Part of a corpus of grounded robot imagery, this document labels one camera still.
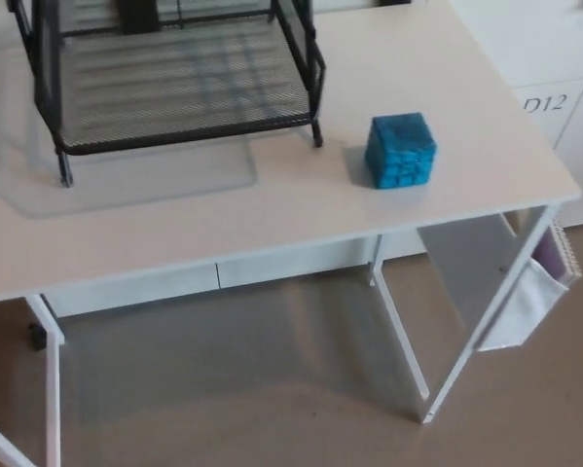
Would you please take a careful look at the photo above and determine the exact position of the blue cube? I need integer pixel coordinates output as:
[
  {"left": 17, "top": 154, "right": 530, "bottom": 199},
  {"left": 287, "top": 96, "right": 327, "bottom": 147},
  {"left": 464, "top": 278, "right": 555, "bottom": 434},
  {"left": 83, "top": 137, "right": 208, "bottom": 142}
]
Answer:
[{"left": 364, "top": 112, "right": 442, "bottom": 190}]

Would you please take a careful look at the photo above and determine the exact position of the black desk clip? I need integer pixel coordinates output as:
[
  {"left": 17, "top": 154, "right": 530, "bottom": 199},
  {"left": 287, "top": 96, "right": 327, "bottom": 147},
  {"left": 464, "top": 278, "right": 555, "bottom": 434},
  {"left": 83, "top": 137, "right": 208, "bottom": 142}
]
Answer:
[{"left": 27, "top": 322, "right": 48, "bottom": 351}]

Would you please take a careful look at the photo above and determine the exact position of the white fabric side pocket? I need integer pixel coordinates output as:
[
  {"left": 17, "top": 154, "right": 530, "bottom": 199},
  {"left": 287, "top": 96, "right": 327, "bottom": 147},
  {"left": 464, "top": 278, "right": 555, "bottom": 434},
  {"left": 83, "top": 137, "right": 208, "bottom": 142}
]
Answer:
[{"left": 476, "top": 257, "right": 568, "bottom": 353}]

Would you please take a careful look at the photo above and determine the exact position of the purple folder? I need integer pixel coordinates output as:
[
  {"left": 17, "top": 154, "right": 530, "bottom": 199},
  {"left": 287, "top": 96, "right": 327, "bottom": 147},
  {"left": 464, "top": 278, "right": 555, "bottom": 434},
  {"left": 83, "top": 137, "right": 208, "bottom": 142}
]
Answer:
[{"left": 533, "top": 229, "right": 564, "bottom": 282}]

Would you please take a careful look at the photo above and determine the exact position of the spiral-bound notebook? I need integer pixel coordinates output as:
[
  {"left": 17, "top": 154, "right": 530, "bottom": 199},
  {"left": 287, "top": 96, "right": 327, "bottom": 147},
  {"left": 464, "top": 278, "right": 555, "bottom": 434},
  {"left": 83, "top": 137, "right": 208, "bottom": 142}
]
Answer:
[{"left": 549, "top": 218, "right": 583, "bottom": 289}]

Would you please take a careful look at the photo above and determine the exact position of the white desk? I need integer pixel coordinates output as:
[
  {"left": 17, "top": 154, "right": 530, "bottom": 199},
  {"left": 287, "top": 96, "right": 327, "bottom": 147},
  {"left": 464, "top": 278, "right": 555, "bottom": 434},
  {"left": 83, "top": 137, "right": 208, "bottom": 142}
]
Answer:
[{"left": 0, "top": 0, "right": 583, "bottom": 467}]

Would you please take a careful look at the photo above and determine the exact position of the black mesh file tray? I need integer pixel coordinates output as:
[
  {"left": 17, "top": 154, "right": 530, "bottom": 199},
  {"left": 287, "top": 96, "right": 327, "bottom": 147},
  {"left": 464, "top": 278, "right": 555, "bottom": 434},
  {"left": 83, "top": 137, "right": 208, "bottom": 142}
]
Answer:
[{"left": 7, "top": 0, "right": 328, "bottom": 189}]

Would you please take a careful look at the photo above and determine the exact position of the white locker cabinet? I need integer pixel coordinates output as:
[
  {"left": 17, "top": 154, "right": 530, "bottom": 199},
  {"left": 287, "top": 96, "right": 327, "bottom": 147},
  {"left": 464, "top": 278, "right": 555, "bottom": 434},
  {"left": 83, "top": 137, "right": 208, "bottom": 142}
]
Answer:
[{"left": 378, "top": 0, "right": 583, "bottom": 262}]

